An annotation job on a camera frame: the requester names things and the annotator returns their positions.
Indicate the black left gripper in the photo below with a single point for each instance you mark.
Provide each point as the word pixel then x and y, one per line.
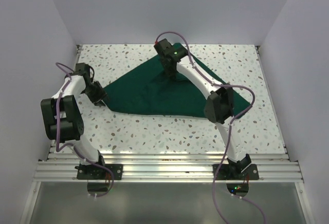
pixel 96 100

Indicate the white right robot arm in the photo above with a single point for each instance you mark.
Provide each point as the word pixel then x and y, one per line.
pixel 219 107

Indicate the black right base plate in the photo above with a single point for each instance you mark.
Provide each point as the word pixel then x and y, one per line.
pixel 226 172

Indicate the aluminium rail frame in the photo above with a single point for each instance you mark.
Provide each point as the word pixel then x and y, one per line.
pixel 181 149

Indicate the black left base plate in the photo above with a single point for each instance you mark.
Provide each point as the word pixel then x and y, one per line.
pixel 91 172

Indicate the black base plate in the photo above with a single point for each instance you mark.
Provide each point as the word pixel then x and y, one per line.
pixel 226 172
pixel 91 172

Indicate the green surgical cloth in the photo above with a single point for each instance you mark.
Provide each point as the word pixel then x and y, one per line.
pixel 146 90

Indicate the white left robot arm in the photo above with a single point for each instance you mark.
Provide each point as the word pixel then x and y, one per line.
pixel 64 123

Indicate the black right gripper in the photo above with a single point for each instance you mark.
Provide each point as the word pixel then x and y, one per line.
pixel 169 72

